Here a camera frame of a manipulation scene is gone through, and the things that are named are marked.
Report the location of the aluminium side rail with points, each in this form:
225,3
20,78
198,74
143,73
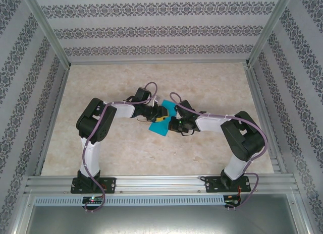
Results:
53,118
261,105

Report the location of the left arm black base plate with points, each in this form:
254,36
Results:
111,184

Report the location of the grey metal sheet tray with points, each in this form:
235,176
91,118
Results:
161,221

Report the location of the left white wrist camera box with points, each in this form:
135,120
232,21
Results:
156,100

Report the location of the blue square paper sheet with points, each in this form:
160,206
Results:
159,129

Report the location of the aluminium mounting rail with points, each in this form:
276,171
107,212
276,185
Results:
156,183

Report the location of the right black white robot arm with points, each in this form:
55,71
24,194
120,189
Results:
242,138

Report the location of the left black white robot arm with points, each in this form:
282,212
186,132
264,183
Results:
93,123

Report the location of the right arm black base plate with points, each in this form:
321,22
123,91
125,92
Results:
210,184

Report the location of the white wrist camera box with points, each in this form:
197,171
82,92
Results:
178,114
156,100

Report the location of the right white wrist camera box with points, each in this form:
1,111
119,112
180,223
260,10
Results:
178,114

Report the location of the aluminium frame post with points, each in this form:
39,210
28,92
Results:
268,29
47,29

